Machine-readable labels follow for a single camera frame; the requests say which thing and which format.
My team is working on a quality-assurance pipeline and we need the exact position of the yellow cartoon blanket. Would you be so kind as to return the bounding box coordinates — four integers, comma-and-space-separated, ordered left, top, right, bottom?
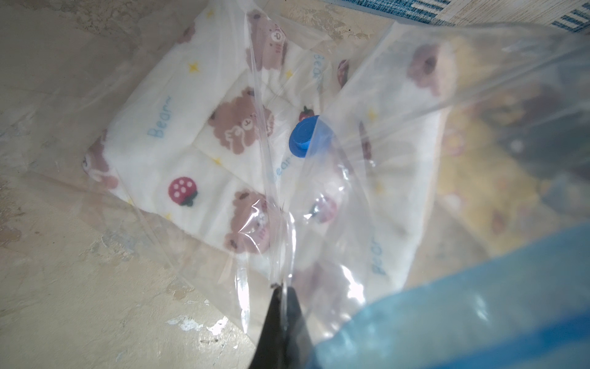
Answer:
437, 35, 589, 256

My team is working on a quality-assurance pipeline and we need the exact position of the white bear print blanket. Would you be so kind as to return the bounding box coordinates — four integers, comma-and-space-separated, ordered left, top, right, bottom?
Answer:
82, 1, 457, 303

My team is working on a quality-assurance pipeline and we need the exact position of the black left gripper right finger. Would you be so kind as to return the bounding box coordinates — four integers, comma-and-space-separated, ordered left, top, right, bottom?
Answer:
284, 287, 316, 369

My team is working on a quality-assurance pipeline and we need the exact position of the clear plastic vacuum bag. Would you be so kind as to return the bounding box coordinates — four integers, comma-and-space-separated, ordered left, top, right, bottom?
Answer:
1, 1, 589, 368

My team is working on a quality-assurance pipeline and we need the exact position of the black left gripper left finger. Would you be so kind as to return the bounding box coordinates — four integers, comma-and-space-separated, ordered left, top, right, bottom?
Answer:
248, 285, 287, 369

